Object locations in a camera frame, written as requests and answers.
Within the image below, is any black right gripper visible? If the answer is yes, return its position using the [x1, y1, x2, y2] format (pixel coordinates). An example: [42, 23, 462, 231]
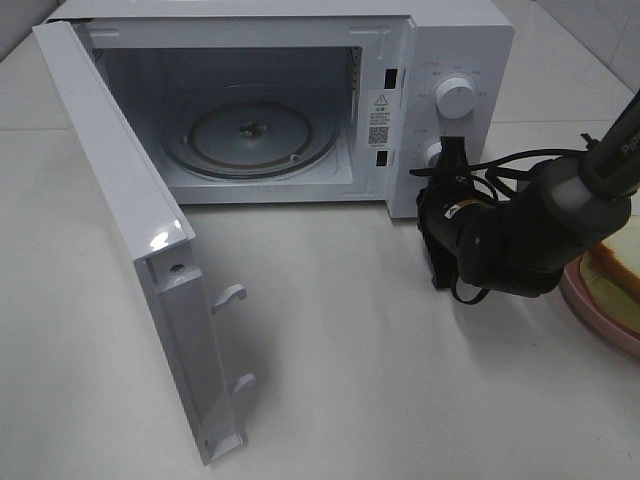
[416, 136, 483, 289]

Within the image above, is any pink round plate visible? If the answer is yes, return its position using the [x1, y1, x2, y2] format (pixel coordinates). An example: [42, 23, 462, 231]
[560, 259, 639, 358]

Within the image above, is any white bread sandwich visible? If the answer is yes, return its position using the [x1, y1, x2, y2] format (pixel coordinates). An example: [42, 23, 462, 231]
[579, 216, 639, 336]

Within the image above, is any white microwave door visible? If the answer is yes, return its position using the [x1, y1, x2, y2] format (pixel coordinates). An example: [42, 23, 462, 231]
[33, 21, 255, 464]

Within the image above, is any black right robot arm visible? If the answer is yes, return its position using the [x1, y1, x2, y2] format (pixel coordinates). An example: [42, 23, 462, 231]
[410, 98, 639, 305]

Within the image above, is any lower white timer knob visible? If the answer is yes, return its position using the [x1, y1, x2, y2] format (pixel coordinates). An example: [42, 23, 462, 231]
[423, 141, 442, 168]

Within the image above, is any upper white power knob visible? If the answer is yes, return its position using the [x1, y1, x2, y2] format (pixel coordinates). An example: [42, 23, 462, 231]
[434, 75, 477, 120]

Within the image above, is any glass microwave turntable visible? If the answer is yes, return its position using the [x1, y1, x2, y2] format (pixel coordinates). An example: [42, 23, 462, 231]
[162, 84, 344, 180]

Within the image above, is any white microwave oven body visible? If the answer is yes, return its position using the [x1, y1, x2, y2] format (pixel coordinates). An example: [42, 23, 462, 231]
[40, 1, 514, 218]

